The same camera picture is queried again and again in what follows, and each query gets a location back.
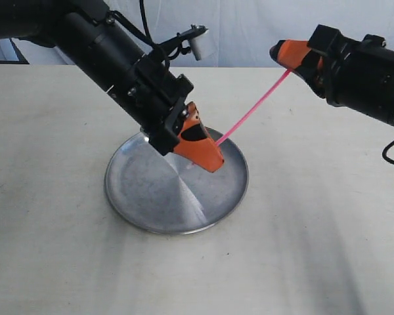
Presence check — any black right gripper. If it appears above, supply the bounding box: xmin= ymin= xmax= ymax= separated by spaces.
xmin=269 ymin=24 xmax=386 ymax=98

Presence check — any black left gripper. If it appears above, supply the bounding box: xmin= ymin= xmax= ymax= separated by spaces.
xmin=109 ymin=56 xmax=225 ymax=172

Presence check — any pink flexible stick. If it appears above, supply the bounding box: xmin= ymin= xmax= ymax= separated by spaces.
xmin=203 ymin=68 xmax=290 ymax=148

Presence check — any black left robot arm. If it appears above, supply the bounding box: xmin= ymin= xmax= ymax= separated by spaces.
xmin=0 ymin=1 xmax=224 ymax=172

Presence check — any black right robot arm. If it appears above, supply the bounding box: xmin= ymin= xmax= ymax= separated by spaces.
xmin=269 ymin=24 xmax=394 ymax=126

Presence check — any round metal plate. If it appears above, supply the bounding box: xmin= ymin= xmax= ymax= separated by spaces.
xmin=104 ymin=133 xmax=249 ymax=235

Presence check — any blue backdrop cloth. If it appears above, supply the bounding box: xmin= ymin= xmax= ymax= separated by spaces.
xmin=15 ymin=1 xmax=394 ymax=70

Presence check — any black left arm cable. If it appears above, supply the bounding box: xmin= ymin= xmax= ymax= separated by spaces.
xmin=138 ymin=0 xmax=191 ymax=66

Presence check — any dark frame behind table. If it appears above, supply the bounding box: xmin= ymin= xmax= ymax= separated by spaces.
xmin=0 ymin=39 xmax=29 ymax=64

